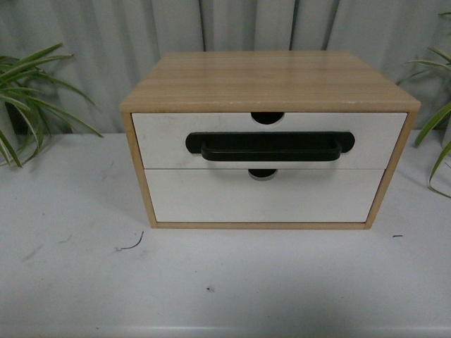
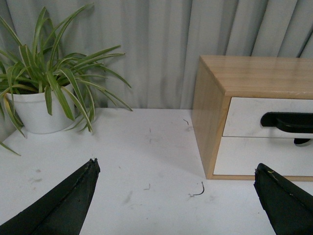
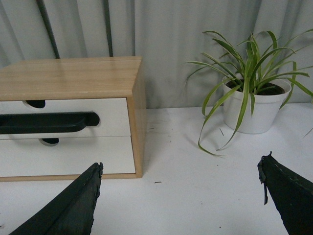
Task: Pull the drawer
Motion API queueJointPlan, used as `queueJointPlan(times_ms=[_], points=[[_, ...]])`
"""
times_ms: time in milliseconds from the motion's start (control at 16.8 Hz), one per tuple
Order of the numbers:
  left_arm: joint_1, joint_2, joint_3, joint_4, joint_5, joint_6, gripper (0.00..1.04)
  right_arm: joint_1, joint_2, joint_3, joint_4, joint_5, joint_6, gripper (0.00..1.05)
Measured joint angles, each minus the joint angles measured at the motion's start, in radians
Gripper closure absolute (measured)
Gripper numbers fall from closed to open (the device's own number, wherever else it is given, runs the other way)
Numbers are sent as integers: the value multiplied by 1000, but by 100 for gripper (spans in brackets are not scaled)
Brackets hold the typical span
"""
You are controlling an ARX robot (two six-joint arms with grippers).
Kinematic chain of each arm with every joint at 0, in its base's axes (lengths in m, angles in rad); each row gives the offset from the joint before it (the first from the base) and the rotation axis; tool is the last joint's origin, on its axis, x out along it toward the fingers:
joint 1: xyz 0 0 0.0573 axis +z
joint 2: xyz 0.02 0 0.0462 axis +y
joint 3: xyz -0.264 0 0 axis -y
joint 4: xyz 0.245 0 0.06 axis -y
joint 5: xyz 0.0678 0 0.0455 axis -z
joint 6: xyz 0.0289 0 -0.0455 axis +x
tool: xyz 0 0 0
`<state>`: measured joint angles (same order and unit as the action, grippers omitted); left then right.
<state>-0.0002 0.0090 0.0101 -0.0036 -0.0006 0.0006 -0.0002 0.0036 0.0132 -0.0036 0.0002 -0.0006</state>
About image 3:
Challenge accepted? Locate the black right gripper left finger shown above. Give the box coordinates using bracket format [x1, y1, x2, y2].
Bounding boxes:
[11, 163, 103, 235]

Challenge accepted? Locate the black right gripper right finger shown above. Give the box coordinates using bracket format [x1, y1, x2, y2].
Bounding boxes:
[257, 154, 313, 235]

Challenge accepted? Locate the black drawer handle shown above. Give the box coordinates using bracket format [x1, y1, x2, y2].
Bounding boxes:
[0, 112, 100, 134]

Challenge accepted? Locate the white drawer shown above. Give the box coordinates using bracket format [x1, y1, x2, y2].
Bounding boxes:
[0, 98, 131, 140]
[0, 137, 135, 177]

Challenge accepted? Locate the wooden drawer cabinet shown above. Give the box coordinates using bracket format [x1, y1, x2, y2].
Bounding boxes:
[0, 56, 147, 182]

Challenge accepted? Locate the white plant pot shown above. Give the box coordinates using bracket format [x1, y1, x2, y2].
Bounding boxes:
[223, 79, 291, 134]

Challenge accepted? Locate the green spider plant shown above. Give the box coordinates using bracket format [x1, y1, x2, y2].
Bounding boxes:
[190, 30, 313, 141]

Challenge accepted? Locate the white curtain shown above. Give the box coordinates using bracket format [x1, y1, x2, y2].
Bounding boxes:
[0, 0, 313, 108]

